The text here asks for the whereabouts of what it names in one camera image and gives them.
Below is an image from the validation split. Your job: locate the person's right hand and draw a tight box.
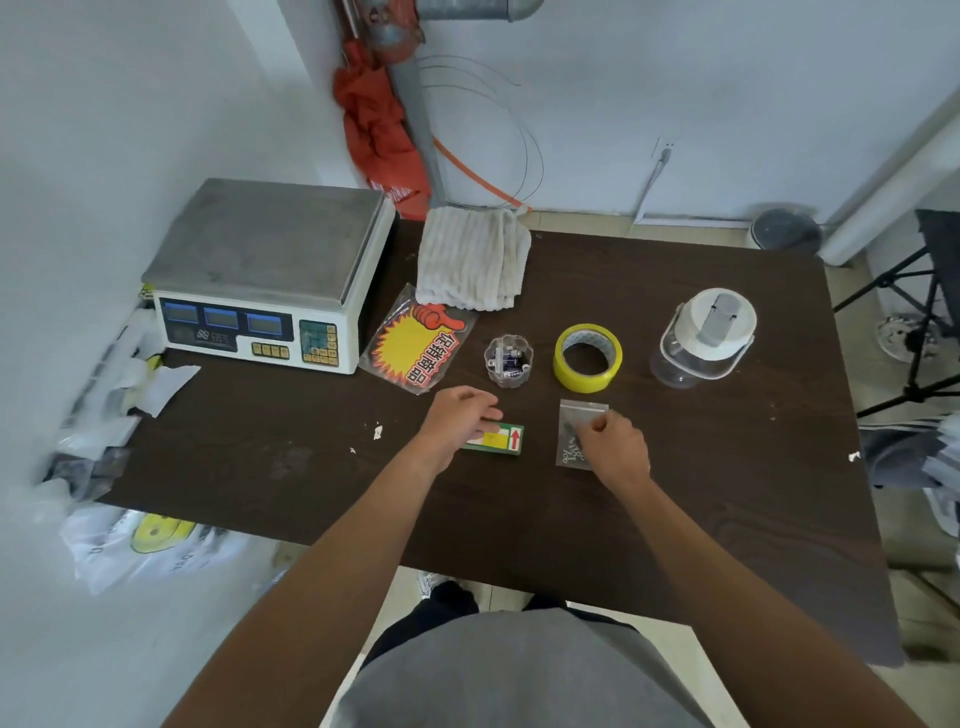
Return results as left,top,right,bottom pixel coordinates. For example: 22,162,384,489
573,408,652,500

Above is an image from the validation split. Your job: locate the person's left hand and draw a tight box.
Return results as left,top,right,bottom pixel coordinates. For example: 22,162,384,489
416,384,505,478

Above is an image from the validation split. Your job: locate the small green box red arrow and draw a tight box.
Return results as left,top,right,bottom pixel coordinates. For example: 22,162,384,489
461,421,526,457

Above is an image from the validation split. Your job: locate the small zip bag of screws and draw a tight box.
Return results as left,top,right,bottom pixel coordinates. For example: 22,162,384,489
554,398,610,472

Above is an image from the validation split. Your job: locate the yellow tape roll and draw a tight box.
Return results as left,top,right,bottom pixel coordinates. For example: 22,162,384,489
552,323,624,395

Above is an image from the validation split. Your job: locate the small clear round container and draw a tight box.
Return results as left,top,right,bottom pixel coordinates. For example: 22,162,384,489
483,333,535,390

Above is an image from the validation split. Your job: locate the clear bag yellow starburst sign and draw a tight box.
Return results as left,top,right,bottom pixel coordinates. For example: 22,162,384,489
358,283,479,397

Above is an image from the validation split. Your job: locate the clear jar with white lid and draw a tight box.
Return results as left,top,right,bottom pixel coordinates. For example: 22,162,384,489
648,287,759,391

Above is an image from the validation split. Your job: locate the white ribbed cloth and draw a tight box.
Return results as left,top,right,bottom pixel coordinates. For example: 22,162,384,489
414,206,534,313

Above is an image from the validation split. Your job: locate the person's left forearm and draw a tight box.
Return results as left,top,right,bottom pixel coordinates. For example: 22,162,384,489
161,442,451,728

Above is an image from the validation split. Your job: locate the person's right forearm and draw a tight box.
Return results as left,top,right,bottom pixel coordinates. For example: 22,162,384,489
618,479,931,728

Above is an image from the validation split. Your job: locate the person's grey shirt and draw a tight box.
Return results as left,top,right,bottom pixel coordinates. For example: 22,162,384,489
329,607,714,728

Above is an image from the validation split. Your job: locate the white curved floor mat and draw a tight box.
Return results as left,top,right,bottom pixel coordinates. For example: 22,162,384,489
566,599,751,728

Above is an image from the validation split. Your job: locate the white electronic scale steel pan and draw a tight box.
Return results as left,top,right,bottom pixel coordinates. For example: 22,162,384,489
140,177,397,376

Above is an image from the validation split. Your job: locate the white round bin dark lid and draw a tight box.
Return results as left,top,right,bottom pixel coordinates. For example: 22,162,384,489
747,207,824,256

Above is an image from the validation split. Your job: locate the white round patterned object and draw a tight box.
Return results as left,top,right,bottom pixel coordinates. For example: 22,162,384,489
875,313,943,364

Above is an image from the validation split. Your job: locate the white bag with yellow smiley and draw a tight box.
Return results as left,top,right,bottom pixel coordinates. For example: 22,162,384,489
59,506,249,598

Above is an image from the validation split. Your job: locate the grey metal pipe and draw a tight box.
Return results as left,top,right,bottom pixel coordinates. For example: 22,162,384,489
359,0,547,210

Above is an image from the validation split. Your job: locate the pile of white plastic bags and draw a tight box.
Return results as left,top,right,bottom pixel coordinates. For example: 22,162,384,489
29,307,202,519

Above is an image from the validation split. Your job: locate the white plastic pipe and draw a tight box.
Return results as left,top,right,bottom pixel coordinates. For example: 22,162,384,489
818,97,960,268

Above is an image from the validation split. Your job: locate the black folding stool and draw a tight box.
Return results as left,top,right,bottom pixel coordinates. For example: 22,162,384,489
832,208,960,420

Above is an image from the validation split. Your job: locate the orange cable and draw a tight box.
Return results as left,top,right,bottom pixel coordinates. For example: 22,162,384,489
431,136,532,214

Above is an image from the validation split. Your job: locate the thin wire loop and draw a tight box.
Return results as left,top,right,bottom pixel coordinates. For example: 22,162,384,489
418,56,547,208

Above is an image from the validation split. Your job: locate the grey wall plug with conduit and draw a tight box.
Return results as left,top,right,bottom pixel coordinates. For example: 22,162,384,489
632,142,675,225

